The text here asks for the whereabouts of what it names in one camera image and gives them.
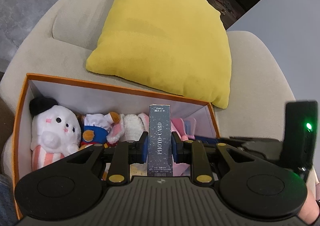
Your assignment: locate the blue jeans leg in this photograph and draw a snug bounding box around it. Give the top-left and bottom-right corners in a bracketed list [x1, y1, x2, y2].
[0, 174, 17, 225]

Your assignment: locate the dark grey photo card box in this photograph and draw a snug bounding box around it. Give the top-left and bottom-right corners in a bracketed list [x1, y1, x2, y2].
[147, 104, 173, 177]

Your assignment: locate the bear plush blue outfit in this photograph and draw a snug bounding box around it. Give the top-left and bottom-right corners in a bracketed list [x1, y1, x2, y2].
[80, 112, 120, 150]

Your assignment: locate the yellow pillow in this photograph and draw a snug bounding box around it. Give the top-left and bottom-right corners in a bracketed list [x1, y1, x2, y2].
[86, 0, 232, 109]

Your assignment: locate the orange cardboard box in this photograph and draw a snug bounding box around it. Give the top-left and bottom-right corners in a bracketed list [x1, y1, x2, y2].
[12, 73, 218, 225]

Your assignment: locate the pink white knitted toy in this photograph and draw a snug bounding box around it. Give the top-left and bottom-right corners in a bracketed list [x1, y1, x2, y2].
[107, 113, 149, 145]

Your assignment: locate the person right hand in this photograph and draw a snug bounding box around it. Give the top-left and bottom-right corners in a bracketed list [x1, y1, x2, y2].
[298, 187, 319, 225]

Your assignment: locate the white seal plush black hat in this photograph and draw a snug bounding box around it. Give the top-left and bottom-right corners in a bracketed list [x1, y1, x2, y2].
[29, 96, 81, 171]

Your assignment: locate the beige sofa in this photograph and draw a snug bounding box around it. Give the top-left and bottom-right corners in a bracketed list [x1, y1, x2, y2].
[0, 0, 320, 191]

